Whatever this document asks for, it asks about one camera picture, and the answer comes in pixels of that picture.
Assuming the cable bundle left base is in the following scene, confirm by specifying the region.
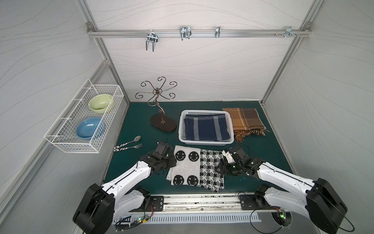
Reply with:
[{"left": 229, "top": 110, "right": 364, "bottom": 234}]
[{"left": 114, "top": 202, "right": 154, "bottom": 232}]

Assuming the patterned handle spoon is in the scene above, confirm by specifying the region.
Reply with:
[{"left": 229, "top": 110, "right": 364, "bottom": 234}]
[{"left": 114, "top": 135, "right": 142, "bottom": 149}]

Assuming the double metal hook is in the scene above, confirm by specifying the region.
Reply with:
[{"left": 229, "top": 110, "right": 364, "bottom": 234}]
[{"left": 146, "top": 32, "right": 158, "bottom": 52}]

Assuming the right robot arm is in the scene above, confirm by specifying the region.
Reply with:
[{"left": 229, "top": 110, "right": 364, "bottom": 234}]
[{"left": 215, "top": 146, "right": 348, "bottom": 234}]

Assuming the brown plaid fringed scarf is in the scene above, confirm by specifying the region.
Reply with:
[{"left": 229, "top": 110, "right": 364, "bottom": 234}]
[{"left": 223, "top": 108, "right": 269, "bottom": 143}]

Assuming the white wire wall basket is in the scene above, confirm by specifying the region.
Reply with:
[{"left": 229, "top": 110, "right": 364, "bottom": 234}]
[{"left": 44, "top": 80, "right": 124, "bottom": 154}]

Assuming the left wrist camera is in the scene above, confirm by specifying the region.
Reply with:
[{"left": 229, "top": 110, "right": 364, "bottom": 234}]
[{"left": 155, "top": 141, "right": 170, "bottom": 158}]

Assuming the white plastic basket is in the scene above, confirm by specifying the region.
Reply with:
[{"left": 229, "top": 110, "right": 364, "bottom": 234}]
[{"left": 178, "top": 110, "right": 234, "bottom": 146}]

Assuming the black white smiley scarf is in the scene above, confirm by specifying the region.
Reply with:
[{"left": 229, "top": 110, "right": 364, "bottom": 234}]
[{"left": 167, "top": 146, "right": 225, "bottom": 192}]

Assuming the black cable right base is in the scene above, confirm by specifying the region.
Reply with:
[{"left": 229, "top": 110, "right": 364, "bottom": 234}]
[{"left": 249, "top": 204, "right": 284, "bottom": 234}]

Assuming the white vent strip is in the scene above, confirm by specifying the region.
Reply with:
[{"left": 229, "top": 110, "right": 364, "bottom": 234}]
[{"left": 113, "top": 212, "right": 262, "bottom": 224}]

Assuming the right metal hook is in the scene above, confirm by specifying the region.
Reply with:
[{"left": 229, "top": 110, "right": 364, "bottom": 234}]
[{"left": 274, "top": 26, "right": 302, "bottom": 38}]

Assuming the navy plaid scarf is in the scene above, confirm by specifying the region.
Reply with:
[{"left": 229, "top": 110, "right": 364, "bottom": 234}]
[{"left": 184, "top": 114, "right": 230, "bottom": 141}]

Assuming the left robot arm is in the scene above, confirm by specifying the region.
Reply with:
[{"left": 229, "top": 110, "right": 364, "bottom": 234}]
[{"left": 73, "top": 148, "right": 176, "bottom": 234}]

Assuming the green ceramic bowl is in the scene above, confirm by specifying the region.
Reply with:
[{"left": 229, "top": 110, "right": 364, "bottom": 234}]
[{"left": 88, "top": 94, "right": 114, "bottom": 114}]

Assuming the small metal hook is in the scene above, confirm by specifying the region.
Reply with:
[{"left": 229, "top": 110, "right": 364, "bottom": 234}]
[{"left": 215, "top": 26, "right": 221, "bottom": 38}]

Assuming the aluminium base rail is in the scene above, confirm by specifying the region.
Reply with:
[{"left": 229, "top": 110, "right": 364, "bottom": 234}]
[{"left": 116, "top": 191, "right": 281, "bottom": 216}]

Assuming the green table mat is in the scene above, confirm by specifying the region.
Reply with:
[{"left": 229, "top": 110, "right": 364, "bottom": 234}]
[{"left": 103, "top": 101, "right": 292, "bottom": 195}]

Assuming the metal jewelry tree stand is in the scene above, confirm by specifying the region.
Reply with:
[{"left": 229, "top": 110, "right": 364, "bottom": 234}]
[{"left": 135, "top": 76, "right": 178, "bottom": 133}]

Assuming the patterned handle fork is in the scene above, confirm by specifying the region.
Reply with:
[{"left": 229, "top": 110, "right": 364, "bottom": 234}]
[{"left": 114, "top": 144, "right": 143, "bottom": 152}]

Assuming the aluminium top rail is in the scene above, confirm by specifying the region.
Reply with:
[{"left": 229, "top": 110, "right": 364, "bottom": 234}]
[{"left": 88, "top": 29, "right": 312, "bottom": 39}]

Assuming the blue ceramic bowl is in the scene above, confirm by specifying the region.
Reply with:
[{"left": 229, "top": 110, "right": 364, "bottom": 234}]
[{"left": 76, "top": 117, "right": 106, "bottom": 140}]

